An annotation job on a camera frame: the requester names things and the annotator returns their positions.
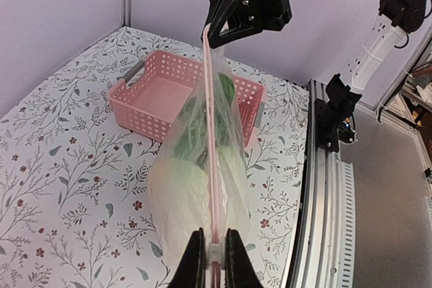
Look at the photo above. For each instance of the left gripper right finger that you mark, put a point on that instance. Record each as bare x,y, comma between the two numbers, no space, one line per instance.
239,271

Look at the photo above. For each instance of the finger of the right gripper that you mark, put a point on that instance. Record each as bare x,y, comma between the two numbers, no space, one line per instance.
232,20

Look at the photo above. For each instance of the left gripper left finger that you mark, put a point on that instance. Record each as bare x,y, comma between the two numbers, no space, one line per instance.
190,272

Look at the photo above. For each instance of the white radish toy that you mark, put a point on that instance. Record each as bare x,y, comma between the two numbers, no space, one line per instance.
179,193

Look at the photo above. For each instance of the clear zip top bag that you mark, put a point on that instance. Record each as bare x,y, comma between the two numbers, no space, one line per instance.
172,244

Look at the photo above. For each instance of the pink plastic basket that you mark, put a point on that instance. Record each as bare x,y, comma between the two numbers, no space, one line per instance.
149,98

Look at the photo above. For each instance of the white radish with green leaf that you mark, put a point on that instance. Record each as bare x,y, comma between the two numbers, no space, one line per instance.
193,143

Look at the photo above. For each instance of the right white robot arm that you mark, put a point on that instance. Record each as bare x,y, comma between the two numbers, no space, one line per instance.
349,45

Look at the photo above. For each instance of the floral table mat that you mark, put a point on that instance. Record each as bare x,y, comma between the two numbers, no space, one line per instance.
74,211

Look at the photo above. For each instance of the front aluminium rail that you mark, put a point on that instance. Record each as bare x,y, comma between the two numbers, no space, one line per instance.
325,235

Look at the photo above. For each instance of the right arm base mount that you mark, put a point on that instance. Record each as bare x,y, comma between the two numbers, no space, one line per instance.
334,124

